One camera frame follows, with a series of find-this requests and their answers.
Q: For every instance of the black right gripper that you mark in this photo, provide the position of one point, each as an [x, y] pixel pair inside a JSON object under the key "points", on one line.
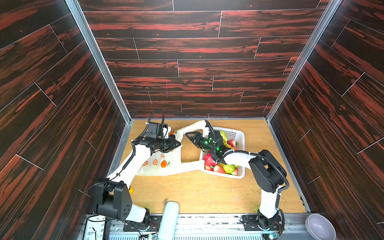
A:
{"points": [[196, 139]]}

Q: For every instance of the metal base rail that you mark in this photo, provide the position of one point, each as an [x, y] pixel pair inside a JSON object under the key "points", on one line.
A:
{"points": [[215, 227]]}

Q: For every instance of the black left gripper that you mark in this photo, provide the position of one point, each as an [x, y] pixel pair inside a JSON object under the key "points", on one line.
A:
{"points": [[172, 142]]}

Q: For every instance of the white bowl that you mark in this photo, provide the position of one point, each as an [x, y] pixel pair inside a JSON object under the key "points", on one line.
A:
{"points": [[320, 228]]}

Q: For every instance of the white fruit-print plastic bag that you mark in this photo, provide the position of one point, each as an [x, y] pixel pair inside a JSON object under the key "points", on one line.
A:
{"points": [[165, 164]]}

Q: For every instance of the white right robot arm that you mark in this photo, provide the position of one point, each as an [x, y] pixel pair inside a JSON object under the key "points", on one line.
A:
{"points": [[268, 173]]}

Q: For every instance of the pale green cylinder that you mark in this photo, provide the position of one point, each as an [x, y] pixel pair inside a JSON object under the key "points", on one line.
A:
{"points": [[169, 221]]}

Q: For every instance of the green fake chayote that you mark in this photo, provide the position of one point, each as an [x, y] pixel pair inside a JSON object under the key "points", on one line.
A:
{"points": [[229, 169]]}

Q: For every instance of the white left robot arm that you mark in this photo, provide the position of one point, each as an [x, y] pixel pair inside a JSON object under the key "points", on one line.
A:
{"points": [[111, 197]]}

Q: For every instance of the red fake dragon fruit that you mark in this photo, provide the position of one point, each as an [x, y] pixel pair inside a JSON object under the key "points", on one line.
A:
{"points": [[209, 161]]}

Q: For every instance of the white clock face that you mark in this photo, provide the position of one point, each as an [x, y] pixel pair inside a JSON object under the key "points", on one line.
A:
{"points": [[95, 227]]}

